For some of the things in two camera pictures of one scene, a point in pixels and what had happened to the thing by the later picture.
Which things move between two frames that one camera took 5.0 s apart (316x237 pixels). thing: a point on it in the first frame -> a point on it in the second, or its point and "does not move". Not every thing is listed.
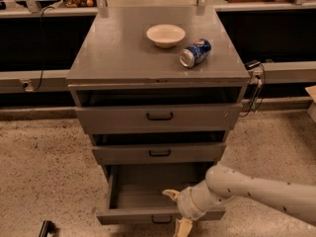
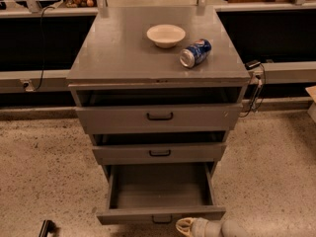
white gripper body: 185,201 -> 199,228
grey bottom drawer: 135,194 does not move
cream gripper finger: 174,195 -> 184,225
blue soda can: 195,54 does not move
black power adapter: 252,64 does not move
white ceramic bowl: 165,36 does not move
